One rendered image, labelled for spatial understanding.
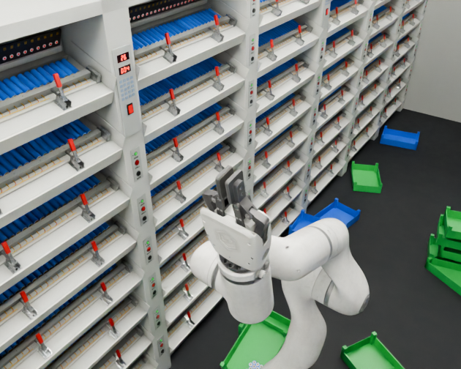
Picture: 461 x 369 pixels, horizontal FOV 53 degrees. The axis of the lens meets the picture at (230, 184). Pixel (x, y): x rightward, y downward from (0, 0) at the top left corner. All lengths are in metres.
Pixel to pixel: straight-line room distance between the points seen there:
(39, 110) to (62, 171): 0.20
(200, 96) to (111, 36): 0.54
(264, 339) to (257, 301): 1.60
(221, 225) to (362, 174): 3.12
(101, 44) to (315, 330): 0.96
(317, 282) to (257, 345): 1.22
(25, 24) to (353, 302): 1.00
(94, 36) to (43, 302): 0.81
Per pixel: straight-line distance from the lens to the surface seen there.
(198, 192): 1.92
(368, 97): 3.83
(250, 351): 2.38
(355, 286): 1.17
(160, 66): 1.56
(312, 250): 0.94
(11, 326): 1.55
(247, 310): 0.82
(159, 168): 1.71
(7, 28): 1.19
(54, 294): 1.59
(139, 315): 1.98
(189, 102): 1.74
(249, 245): 0.66
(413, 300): 2.83
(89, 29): 1.41
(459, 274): 3.08
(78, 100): 1.36
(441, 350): 2.66
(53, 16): 1.25
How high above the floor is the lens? 1.98
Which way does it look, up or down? 35 degrees down
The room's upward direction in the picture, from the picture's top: straight up
